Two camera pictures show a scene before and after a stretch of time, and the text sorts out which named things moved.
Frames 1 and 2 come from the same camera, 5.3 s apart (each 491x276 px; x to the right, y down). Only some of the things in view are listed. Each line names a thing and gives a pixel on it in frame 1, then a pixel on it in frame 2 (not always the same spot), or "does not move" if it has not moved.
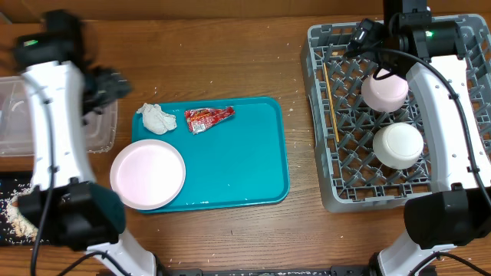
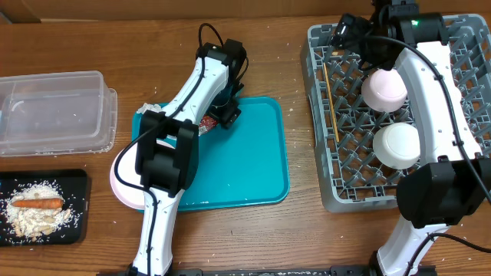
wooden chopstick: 331,103 does not move
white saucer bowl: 397,145 does not move
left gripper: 109,87 → 228,114
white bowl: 384,91 does not move
